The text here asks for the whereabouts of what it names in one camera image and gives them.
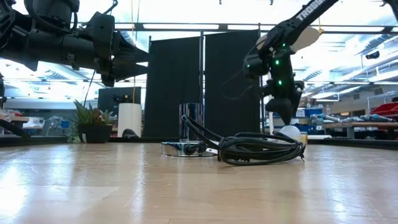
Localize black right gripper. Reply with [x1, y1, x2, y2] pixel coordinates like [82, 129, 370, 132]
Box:
[264, 73, 305, 126]

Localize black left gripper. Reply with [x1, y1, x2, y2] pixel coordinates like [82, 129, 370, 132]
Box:
[62, 30, 149, 88]

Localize white lightbulb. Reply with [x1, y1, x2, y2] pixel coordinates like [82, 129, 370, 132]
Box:
[279, 124, 302, 141]

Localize black lamp power cord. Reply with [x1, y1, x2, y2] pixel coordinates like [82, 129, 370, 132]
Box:
[181, 114, 307, 167]

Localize chrome lamp base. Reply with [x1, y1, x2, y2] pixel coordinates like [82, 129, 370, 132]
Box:
[160, 103, 218, 157]

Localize long blue shelf bin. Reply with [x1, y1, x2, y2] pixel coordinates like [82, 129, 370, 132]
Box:
[295, 124, 325, 135]

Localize black monitor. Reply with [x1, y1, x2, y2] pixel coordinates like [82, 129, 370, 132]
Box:
[97, 86, 142, 118]

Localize white cylindrical container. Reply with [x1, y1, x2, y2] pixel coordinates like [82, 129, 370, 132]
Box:
[117, 103, 143, 138]

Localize potted succulent plant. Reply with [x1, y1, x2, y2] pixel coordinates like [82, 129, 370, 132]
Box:
[67, 99, 118, 144]

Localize white round-top stand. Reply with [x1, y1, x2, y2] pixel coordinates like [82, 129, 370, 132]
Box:
[256, 26, 322, 135]

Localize wooden workbench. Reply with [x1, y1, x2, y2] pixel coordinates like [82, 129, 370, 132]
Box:
[322, 121, 398, 139]

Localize grey metal shelf rack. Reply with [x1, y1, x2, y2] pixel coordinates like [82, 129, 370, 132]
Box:
[366, 91, 398, 110]

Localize red storage bin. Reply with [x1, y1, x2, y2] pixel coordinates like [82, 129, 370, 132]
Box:
[369, 102, 398, 118]

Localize wooden side table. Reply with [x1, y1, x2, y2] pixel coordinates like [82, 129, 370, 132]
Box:
[0, 108, 30, 124]

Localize thin black camera cable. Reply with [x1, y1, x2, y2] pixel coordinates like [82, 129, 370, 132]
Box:
[102, 0, 119, 16]
[220, 67, 268, 101]

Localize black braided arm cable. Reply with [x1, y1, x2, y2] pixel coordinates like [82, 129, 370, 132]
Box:
[23, 0, 79, 34]

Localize black aluminium table frame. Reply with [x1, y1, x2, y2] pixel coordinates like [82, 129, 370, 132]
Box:
[0, 134, 398, 151]

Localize black hose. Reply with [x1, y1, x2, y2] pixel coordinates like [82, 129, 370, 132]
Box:
[0, 119, 32, 141]

